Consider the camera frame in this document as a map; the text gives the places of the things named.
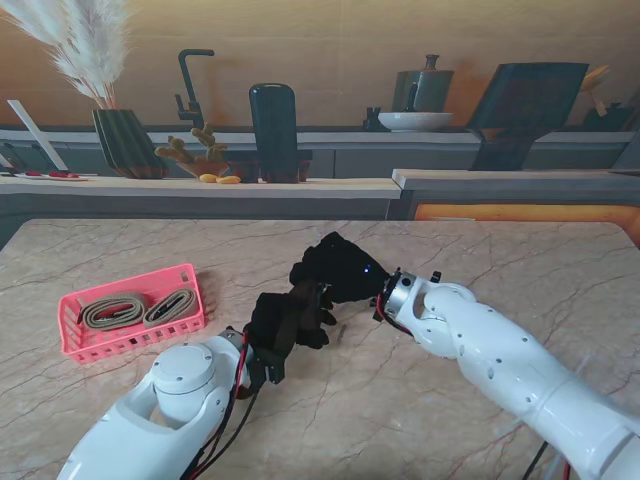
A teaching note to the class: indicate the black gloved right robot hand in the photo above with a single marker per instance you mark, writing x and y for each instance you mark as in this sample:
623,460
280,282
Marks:
345,270

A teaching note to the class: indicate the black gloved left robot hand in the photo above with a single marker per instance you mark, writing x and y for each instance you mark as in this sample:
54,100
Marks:
262,320

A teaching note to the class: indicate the beige woven belt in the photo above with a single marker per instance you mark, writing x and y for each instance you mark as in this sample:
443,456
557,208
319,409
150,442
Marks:
170,307
112,312

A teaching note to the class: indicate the pink plastic storage basket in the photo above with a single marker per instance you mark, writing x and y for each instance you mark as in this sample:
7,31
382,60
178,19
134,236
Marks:
125,345

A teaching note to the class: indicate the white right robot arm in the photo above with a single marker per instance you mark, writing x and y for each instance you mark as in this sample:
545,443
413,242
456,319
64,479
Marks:
500,360

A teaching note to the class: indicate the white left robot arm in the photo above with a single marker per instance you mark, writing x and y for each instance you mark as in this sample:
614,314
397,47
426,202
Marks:
150,415

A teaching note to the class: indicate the small grey metal pin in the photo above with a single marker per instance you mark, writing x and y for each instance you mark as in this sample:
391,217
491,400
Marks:
342,332

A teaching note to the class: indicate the grey kitchen counter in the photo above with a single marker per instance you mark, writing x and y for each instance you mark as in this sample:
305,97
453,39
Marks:
375,155

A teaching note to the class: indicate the orange fruit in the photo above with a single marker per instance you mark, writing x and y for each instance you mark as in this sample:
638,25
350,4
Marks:
207,177
228,180

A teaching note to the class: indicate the small black countertop item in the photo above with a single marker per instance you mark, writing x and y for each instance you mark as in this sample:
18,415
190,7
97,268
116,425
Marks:
372,120

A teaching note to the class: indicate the black tall cylinder appliance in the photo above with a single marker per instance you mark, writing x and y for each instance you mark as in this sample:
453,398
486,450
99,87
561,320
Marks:
274,125

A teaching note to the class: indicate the wooden bowl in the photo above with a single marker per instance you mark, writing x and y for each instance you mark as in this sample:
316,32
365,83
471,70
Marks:
200,168

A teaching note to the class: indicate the white ceramic bowl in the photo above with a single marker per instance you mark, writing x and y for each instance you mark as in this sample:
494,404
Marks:
415,121

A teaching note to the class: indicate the light wooden counter shelf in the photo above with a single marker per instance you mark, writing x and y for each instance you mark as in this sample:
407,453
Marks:
150,189

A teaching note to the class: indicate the pale stone counter slab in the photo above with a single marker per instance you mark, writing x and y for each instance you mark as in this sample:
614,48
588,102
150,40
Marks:
500,179

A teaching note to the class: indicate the green cactus plant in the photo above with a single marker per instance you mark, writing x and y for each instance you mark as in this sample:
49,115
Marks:
205,142

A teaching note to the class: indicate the grey lidded pot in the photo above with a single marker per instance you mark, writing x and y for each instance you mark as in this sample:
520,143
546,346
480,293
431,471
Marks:
430,90

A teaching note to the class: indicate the dark ribbed vase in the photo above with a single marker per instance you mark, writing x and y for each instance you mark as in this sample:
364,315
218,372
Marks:
125,145

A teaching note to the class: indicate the black angled slab stand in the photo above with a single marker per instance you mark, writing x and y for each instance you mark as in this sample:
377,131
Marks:
525,110

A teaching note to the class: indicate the black kitchen faucet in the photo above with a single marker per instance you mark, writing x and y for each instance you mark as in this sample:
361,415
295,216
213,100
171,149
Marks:
189,85

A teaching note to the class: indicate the white plate with red food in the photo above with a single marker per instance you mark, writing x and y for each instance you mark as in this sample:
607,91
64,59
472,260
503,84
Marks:
50,175

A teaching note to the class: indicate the white leaning board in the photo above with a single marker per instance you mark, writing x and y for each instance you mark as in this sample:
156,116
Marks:
35,132

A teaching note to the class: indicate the black utensil holder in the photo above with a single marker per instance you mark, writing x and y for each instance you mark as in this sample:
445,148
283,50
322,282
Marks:
607,117

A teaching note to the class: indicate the white pampas grass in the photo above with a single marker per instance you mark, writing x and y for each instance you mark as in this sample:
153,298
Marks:
95,55

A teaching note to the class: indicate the yellow kitchen utensils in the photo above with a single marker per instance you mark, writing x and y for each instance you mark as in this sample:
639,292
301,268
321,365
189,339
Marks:
595,77

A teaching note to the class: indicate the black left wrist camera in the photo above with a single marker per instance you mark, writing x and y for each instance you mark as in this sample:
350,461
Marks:
267,367

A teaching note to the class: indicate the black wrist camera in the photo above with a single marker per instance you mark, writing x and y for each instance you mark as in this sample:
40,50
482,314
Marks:
377,310
267,367

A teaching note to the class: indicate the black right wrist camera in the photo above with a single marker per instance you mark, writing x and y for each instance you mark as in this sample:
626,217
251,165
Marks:
377,310

